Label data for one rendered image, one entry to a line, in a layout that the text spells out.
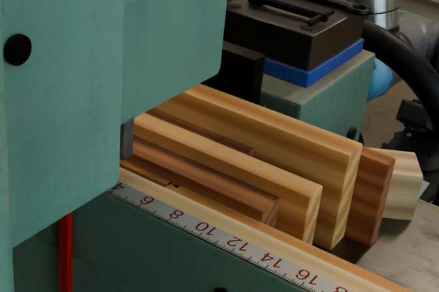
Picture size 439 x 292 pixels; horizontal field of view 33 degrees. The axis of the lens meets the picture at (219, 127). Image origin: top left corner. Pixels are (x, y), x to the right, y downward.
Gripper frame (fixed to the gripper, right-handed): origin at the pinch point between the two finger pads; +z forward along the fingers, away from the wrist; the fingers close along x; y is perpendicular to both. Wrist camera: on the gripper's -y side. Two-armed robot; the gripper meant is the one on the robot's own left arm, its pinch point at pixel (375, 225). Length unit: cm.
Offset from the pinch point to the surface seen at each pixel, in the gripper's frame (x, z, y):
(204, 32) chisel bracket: -1, 17, -47
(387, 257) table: -12.5, 18.1, -32.3
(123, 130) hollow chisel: 1.7, 22.7, -43.3
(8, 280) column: -10, 35, -57
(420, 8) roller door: 93, -201, 174
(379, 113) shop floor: 67, -113, 140
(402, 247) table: -12.8, 16.7, -31.5
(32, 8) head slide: -6, 28, -60
